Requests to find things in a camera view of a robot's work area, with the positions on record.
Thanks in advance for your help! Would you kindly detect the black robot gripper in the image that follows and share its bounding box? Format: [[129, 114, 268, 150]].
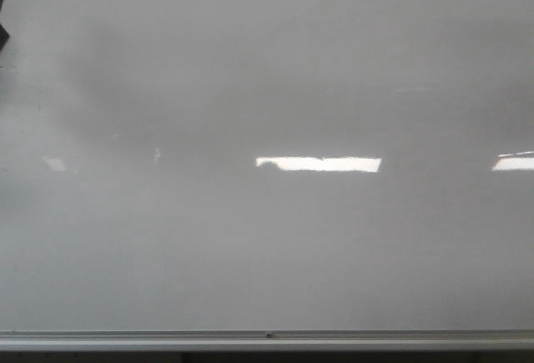
[[0, 0, 10, 51]]

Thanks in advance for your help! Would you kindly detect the white glossy whiteboard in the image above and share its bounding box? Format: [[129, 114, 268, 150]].
[[1, 0, 533, 331]]

